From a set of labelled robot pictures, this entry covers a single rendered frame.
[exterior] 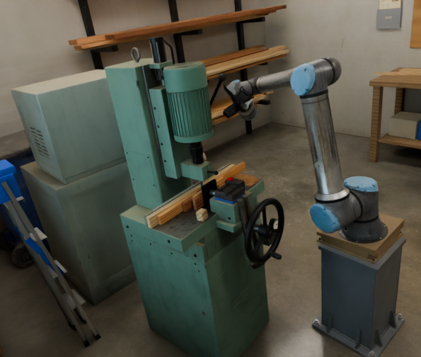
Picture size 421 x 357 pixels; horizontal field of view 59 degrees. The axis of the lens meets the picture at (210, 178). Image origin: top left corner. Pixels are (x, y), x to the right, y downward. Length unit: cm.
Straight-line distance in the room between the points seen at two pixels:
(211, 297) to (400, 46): 354
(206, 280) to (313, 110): 86
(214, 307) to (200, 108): 90
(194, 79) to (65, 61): 240
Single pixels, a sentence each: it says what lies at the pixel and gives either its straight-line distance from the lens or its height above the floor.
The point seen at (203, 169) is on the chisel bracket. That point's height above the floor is 106.
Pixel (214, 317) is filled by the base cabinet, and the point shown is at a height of 40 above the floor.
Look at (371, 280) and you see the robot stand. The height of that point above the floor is 47.
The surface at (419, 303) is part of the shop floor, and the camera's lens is 260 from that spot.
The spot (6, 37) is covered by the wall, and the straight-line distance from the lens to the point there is 367.
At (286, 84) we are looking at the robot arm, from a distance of 191.
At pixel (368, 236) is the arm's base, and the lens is 192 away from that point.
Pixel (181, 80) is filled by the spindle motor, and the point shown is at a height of 146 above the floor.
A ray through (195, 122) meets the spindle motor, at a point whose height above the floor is 129.
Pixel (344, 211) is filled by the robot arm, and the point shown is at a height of 84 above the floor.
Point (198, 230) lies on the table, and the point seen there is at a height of 89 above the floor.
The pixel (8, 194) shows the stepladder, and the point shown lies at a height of 105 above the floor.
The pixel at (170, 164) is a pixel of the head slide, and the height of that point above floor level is 107.
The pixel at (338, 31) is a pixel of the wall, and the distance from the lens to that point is 490.
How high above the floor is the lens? 172
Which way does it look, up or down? 25 degrees down
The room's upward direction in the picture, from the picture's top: 8 degrees counter-clockwise
